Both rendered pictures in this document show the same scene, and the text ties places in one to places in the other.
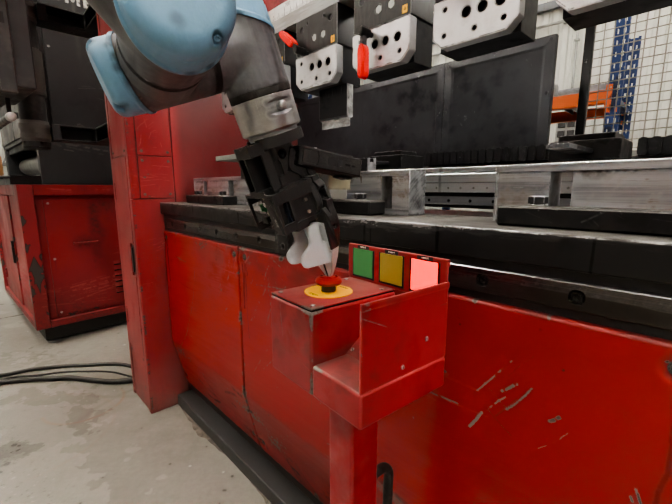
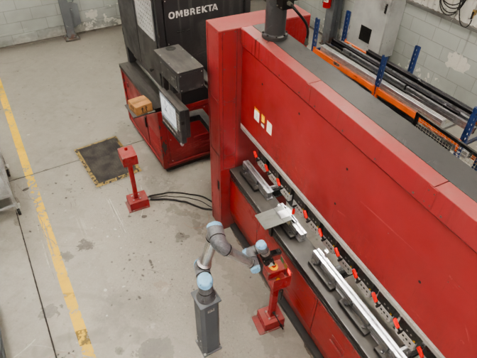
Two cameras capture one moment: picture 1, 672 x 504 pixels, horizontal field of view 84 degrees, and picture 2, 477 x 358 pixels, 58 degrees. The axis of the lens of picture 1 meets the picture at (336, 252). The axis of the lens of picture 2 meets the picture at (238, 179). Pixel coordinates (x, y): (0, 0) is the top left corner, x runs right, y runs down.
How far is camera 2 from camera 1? 3.17 m
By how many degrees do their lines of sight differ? 35
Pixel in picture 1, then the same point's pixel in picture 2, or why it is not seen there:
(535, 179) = (317, 258)
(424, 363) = (285, 284)
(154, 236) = (226, 180)
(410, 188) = (300, 238)
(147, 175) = (226, 162)
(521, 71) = not seen: hidden behind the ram
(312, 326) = (268, 275)
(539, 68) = not seen: hidden behind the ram
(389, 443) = not seen: hidden behind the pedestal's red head
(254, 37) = (263, 251)
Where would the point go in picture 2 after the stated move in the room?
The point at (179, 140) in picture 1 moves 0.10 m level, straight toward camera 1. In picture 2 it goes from (238, 147) to (239, 153)
